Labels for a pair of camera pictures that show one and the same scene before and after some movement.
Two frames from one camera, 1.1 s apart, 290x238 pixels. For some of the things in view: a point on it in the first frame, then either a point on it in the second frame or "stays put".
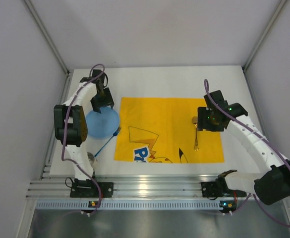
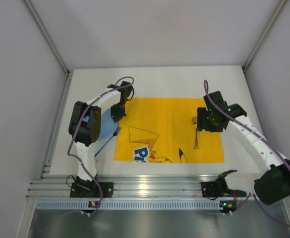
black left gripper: (101, 101) to (117, 117)
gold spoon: (195, 121) stays put
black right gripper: (204, 119) stays put
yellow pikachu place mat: (165, 130) stays put
